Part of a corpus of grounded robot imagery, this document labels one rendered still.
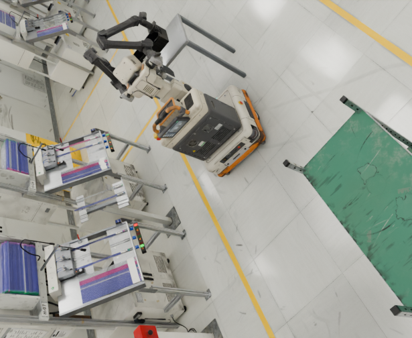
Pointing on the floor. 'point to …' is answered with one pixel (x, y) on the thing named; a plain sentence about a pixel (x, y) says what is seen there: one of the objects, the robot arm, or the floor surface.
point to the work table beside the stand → (171, 50)
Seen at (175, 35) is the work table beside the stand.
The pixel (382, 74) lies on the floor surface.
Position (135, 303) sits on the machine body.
